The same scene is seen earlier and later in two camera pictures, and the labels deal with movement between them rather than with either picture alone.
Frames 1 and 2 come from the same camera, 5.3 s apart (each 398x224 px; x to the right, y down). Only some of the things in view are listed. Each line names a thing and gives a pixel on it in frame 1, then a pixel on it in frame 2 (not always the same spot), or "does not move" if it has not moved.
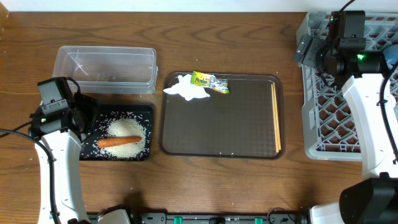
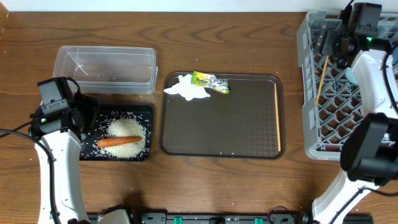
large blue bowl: (390, 53) does not move
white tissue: (186, 89) does not move
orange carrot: (112, 141) does not move
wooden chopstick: (274, 119) -> (322, 79)
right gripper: (313, 45) -> (329, 38)
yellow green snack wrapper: (209, 81) does not move
